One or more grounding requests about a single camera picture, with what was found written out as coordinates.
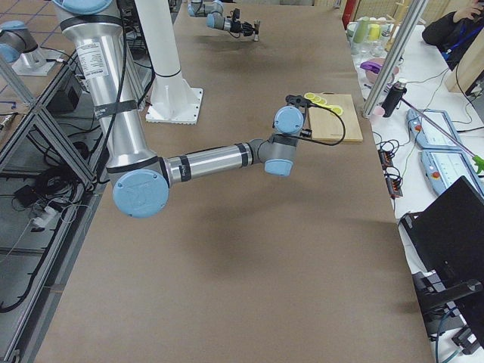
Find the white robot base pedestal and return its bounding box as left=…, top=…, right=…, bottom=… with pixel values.
left=135, top=0, right=203, bottom=125

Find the black laptop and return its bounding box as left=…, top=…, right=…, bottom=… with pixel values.
left=400, top=176, right=483, bottom=284

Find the steel double-ended jigger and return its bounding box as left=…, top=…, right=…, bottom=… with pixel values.
left=253, top=20, right=260, bottom=42

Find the yellow cup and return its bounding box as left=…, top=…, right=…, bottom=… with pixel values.
left=368, top=23, right=380, bottom=42

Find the lemon slice middle row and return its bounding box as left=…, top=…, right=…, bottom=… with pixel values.
left=310, top=95, right=321, bottom=104

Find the pink bowl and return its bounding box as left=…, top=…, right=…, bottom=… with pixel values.
left=365, top=67, right=399, bottom=85

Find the blue teach pendant far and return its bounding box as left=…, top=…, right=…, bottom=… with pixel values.
left=406, top=110, right=460, bottom=150

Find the purple cloth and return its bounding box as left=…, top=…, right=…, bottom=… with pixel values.
left=360, top=60, right=383, bottom=74

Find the blue teach pendant near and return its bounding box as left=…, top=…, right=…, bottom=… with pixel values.
left=420, top=149, right=483, bottom=196

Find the brown table mat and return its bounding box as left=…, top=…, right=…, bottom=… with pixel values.
left=36, top=5, right=433, bottom=362

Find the lemon slice upper row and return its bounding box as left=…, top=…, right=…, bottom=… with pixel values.
left=304, top=92, right=317, bottom=100

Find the aluminium frame post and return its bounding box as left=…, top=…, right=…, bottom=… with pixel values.
left=362, top=0, right=428, bottom=119

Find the pink plastic cup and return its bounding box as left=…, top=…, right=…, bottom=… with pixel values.
left=371, top=106, right=385, bottom=119

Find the green cup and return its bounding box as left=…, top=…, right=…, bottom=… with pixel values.
left=352, top=17, right=370, bottom=44

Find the blue teach pendant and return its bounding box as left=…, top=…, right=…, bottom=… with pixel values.
left=406, top=110, right=460, bottom=150
left=420, top=149, right=483, bottom=196

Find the bamboo cutting board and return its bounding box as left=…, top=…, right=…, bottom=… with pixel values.
left=309, top=92, right=363, bottom=143

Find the black water bottle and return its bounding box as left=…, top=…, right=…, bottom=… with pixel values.
left=381, top=78, right=408, bottom=118

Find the seated person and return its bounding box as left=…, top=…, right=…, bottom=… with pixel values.
left=422, top=1, right=483, bottom=70

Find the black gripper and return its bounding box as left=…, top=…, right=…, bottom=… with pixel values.
left=285, top=95, right=311, bottom=111
left=230, top=21, right=259, bottom=36

